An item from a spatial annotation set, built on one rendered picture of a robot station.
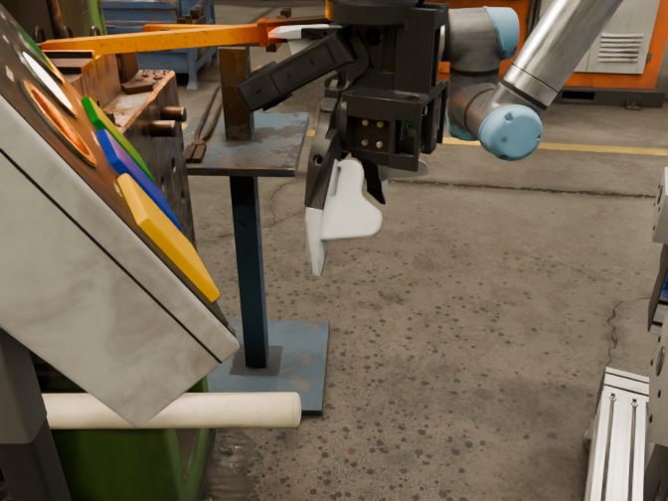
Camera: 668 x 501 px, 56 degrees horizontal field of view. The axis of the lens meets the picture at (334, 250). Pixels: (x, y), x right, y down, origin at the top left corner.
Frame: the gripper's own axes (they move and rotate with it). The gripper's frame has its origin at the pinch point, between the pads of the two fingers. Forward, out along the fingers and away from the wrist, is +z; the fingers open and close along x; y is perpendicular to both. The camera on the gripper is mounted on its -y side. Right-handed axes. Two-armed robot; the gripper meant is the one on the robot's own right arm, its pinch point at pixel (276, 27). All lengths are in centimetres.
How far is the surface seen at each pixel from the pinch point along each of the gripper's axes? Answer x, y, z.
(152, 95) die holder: 5.2, 10.9, 21.8
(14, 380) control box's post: -60, 15, 18
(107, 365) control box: -71, 5, 5
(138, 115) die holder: -4.8, 11.1, 21.5
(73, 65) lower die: -7.1, 2.7, 28.7
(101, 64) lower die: 0.4, 4.4, 27.3
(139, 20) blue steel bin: 356, 55, 124
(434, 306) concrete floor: 76, 105, -39
